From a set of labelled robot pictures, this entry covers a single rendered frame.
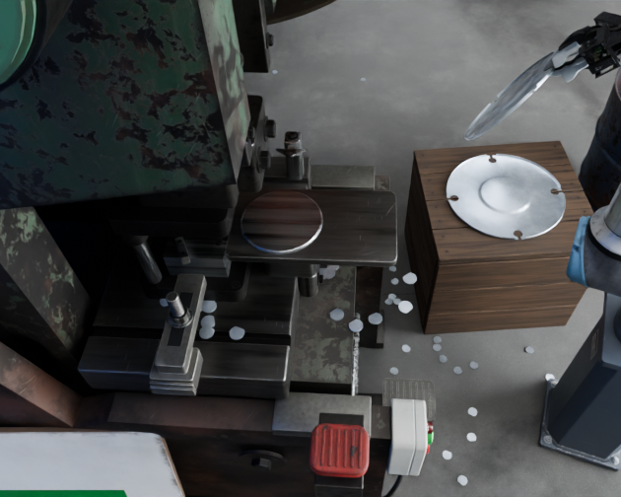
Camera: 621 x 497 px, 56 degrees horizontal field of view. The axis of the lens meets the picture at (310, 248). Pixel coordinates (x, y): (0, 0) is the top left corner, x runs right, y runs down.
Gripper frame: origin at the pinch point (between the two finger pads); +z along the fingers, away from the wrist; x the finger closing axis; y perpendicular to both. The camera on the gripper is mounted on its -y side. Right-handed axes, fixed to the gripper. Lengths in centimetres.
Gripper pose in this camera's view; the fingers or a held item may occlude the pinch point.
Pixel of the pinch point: (551, 67)
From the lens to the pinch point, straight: 146.1
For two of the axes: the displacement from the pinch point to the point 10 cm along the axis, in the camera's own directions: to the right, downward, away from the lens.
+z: -6.3, 2.7, 7.3
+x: 7.0, 6.0, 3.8
